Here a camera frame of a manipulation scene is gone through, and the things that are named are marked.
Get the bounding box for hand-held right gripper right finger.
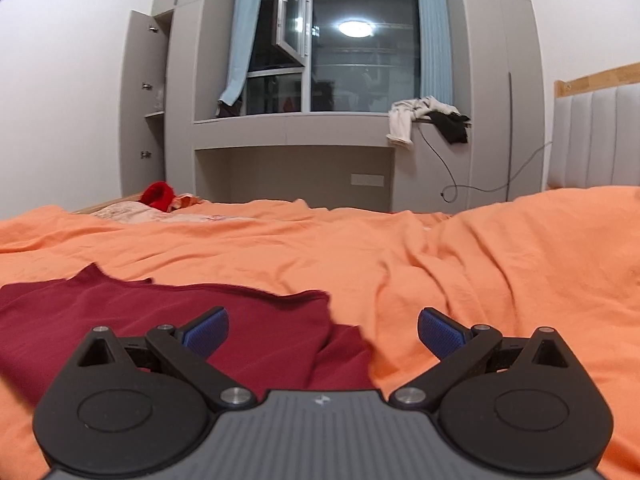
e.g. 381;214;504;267
389;306;571;409

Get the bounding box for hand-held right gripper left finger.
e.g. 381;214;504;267
75;306;253;409

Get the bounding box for dark red shirt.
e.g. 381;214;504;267
0;264;376;397

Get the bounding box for black clothes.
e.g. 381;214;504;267
428;110;472;145

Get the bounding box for white clothes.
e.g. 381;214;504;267
386;95;464;150

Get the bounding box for orange blanket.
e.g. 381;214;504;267
0;186;640;480

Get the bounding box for pink patterned quilt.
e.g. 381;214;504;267
89;195;263;224

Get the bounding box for bright red fuzzy cloth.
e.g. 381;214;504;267
138;181;176;213

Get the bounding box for grey built-in window desk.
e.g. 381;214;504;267
192;111;474;214

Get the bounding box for grey cabinet door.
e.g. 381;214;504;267
118;9;169;200

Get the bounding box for grey open cabinet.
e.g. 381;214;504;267
145;0;239;202

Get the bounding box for grey padded headboard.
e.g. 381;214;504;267
547;62;640;192

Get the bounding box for grey tall wardrobe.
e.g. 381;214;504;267
456;0;547;207

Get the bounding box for large window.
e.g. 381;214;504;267
244;0;424;116

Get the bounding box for open window sash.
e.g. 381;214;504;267
273;0;314;67

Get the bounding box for black cable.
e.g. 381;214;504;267
417;122;554;202

